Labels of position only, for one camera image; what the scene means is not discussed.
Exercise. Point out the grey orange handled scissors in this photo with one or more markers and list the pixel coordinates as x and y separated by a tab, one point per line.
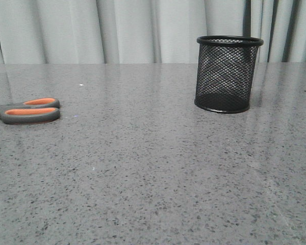
31	112

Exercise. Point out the black mesh pen bucket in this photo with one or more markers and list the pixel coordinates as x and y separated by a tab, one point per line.
225	72

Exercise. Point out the white pleated curtain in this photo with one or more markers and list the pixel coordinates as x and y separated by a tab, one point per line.
58	32

